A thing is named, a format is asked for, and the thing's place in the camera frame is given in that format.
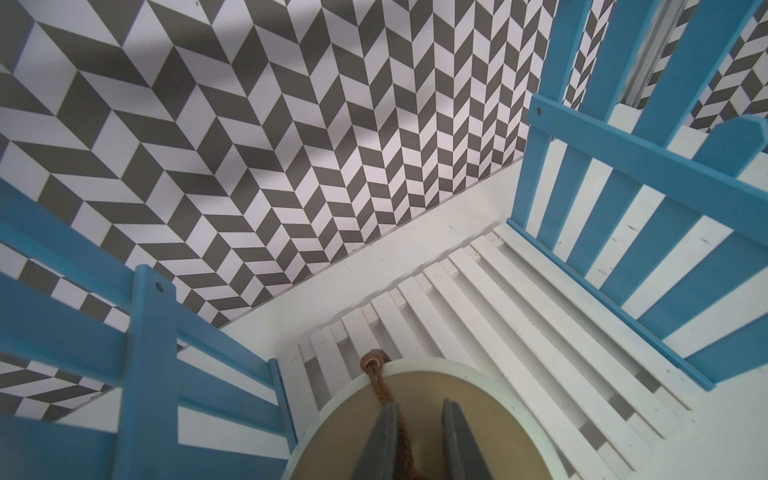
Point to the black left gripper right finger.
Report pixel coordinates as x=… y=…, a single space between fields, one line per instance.
x=461 y=453

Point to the cream canister with tan lid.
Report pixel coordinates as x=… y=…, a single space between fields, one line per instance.
x=511 y=441

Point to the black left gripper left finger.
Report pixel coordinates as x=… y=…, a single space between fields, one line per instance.
x=379 y=458

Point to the aluminium right corner post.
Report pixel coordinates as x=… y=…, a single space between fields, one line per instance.
x=660 y=29

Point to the blue white wooden shelf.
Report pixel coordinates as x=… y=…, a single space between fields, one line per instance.
x=198 y=198

